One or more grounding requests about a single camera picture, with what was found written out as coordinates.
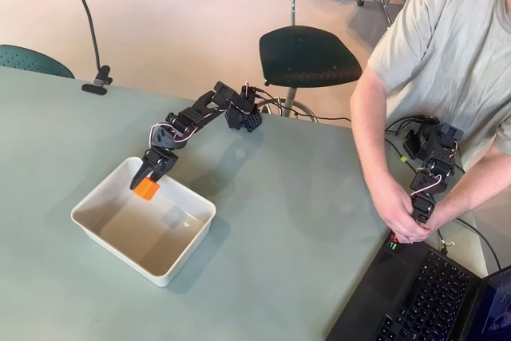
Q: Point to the orange cube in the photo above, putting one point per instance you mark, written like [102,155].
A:
[145,191]

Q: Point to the black leader arm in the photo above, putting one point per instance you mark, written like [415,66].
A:
[435,149]

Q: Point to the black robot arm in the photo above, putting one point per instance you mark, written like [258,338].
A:
[203,111]

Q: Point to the white plastic bin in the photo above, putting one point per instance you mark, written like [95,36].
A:
[143,237]

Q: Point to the person's right hand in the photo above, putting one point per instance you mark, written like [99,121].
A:
[405,221]

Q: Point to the person's left hand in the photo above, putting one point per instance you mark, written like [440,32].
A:
[438,219]

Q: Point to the dark green perforated chair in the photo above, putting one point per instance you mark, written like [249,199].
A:
[32,61]

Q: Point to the dark green chair with backrest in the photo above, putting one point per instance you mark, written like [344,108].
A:
[311,57]

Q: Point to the black laptop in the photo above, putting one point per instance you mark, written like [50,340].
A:
[419,297]

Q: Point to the person's grey t-shirt torso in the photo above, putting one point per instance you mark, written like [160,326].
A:
[451,57]

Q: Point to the black gooseneck clamp mount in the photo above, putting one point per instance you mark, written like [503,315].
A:
[89,17]

